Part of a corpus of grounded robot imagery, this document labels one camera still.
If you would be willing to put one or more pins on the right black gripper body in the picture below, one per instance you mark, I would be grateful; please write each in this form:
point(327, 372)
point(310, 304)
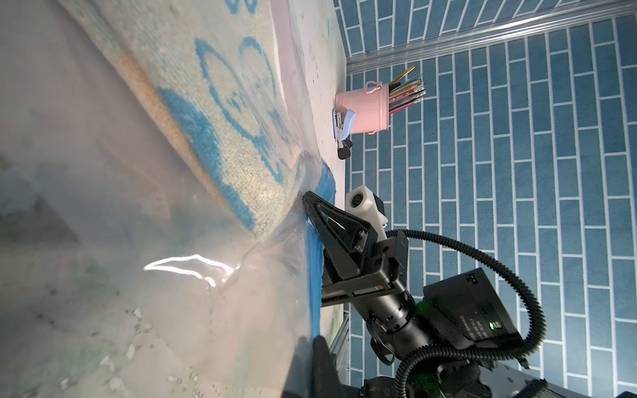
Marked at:
point(461, 317)

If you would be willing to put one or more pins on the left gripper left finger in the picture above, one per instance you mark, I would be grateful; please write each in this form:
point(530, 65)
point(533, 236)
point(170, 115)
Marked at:
point(325, 382)

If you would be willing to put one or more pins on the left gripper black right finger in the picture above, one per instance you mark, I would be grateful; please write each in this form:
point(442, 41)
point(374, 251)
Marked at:
point(347, 239)

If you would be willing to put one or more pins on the clear vacuum bag blue zipper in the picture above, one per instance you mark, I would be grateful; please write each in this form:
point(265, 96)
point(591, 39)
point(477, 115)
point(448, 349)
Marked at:
point(121, 275)

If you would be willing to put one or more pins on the pale green bunny towel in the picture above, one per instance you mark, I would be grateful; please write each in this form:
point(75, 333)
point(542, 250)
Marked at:
point(207, 74)

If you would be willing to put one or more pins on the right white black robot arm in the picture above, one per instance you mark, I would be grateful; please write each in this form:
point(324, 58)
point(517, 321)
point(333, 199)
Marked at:
point(463, 378)

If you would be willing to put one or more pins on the small metal binder clip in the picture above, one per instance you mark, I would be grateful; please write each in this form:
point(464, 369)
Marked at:
point(344, 149)

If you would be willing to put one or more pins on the pink pen cup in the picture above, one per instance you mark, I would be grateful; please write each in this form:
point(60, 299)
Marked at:
point(376, 102)

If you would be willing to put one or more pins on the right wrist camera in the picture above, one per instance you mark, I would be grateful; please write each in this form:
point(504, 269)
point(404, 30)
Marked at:
point(363, 203)

